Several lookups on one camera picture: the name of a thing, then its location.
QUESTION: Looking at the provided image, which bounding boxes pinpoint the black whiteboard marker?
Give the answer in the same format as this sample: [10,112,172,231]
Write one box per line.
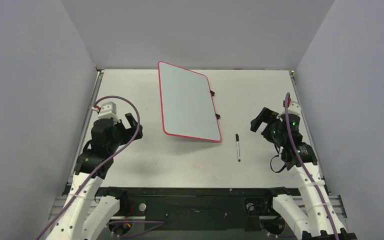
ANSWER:
[235,133,241,162]

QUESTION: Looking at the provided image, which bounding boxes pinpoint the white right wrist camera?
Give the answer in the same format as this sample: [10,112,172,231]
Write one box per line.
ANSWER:
[276,101,302,119]

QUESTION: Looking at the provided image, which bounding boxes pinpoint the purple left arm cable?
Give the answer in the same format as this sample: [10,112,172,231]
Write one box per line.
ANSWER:
[34,95,166,240]

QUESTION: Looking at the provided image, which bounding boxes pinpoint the red framed whiteboard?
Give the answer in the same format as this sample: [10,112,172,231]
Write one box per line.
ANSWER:
[157,61,222,143]

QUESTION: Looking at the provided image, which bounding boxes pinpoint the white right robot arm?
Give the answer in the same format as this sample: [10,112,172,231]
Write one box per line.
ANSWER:
[250,107,357,240]

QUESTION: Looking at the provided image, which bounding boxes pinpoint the aluminium frame rail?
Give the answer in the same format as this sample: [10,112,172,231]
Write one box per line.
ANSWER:
[48,195,348,220]

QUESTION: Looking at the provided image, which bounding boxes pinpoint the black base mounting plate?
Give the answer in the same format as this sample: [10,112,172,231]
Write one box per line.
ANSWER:
[92,186,302,231]

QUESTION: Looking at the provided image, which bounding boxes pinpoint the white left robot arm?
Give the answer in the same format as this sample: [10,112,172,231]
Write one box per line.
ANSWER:
[46,112,143,240]

